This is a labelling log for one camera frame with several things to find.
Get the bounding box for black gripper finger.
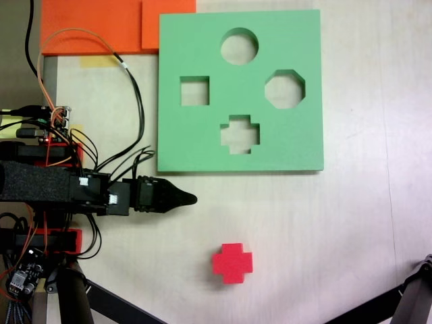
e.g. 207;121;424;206
158;178;198;205
158;199;190;214

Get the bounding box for red cross columnar block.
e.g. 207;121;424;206
211;242;254;285

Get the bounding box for large flat orange block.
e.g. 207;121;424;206
40;0;159;57

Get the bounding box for yellow tape strip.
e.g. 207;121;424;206
79;55;119;69
68;124;86;144

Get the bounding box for black tripod brace strut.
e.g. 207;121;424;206
322;283;406;324
86;279;163;324

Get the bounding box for circuit board with red LED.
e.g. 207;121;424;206
39;105;74;144

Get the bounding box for black tripod leg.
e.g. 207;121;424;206
391;252;432;324
47;259;97;324

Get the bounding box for black circuit board with capacitors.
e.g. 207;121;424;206
5;248;47;300

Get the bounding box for green shape sorter board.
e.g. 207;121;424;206
156;9;325;175

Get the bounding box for yellow sticky note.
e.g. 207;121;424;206
0;113;24;138

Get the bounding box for looped thin black wires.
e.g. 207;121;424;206
130;145;157;180

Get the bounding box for thin black wire loop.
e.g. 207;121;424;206
76;214;103;260

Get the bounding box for long thin black wire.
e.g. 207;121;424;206
96;52;146;169

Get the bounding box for orange wire bundle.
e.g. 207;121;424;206
0;202;50;281

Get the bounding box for black USB cable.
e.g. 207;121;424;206
15;127;47;138
0;105;47;118

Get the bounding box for thin orange wire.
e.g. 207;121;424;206
36;28;128;117

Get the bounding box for braided black white cable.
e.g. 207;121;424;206
2;298;26;324

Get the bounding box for thick black cable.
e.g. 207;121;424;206
25;0;41;78

